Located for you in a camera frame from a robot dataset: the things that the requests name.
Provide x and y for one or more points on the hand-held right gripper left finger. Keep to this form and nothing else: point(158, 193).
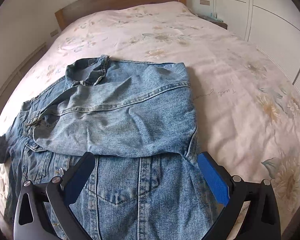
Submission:
point(76, 180)

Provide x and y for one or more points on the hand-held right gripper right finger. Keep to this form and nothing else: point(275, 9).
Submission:
point(213, 180)

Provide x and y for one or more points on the blue denim jacket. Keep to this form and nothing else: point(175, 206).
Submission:
point(127, 110)

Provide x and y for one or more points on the bed with floral cover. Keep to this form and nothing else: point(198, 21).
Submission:
point(227, 80)

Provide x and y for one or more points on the wooden nightstand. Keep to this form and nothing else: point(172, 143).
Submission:
point(221, 25)

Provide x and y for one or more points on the white wardrobe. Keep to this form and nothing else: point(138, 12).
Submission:
point(265, 12)

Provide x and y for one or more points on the wooden headboard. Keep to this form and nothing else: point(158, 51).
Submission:
point(115, 2)

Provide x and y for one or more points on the wall socket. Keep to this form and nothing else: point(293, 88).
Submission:
point(204, 2)
point(54, 32)

